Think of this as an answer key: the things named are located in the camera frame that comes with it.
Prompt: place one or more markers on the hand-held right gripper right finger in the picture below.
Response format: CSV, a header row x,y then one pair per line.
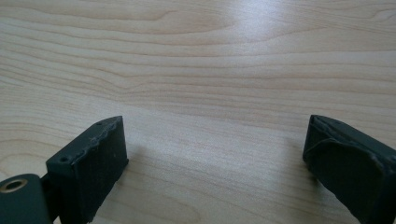
x,y
355,168

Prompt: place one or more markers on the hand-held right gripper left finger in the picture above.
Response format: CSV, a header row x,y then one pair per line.
x,y
90,168

